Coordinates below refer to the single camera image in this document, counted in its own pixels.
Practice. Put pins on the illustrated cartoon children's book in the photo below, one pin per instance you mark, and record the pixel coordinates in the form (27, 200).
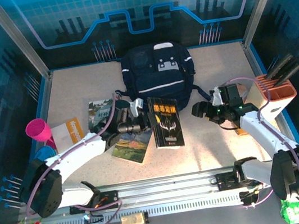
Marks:
(98, 111)

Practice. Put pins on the navy blue backpack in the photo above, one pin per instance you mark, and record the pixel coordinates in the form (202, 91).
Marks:
(160, 87)

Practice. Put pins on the black book with antlers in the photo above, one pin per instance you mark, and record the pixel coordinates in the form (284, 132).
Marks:
(169, 131)

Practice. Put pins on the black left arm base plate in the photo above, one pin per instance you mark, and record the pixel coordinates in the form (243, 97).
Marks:
(109, 198)

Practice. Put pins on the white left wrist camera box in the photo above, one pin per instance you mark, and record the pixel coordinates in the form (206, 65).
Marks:
(138, 105)

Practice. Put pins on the pink plastic goblet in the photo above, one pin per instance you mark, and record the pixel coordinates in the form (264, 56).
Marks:
(37, 129)

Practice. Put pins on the Animal Farm paperback book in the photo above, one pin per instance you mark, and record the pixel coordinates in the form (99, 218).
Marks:
(132, 148)

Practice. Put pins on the white orange booklet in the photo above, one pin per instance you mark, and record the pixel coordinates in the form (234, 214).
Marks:
(65, 135)

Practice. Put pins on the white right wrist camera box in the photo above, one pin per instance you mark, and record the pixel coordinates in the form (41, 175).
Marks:
(216, 97)

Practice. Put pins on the blue globe print cup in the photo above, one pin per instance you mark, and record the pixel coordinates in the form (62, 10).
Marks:
(43, 153)

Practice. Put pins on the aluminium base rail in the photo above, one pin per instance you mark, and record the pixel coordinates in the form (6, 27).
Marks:
(165, 192)

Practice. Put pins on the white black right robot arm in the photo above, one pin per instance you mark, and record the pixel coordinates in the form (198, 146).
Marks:
(257, 129)

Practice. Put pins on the white orange knife block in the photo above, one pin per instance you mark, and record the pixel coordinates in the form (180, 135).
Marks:
(281, 97)

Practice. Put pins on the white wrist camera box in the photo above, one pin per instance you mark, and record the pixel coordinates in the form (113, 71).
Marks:
(216, 97)
(138, 105)

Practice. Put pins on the aluminium frame post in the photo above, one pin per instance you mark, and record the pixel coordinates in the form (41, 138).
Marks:
(262, 0)
(17, 39)

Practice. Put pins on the small tan box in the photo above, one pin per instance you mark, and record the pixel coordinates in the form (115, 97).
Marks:
(132, 220)

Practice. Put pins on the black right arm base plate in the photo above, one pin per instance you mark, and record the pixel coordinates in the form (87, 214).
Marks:
(224, 181)

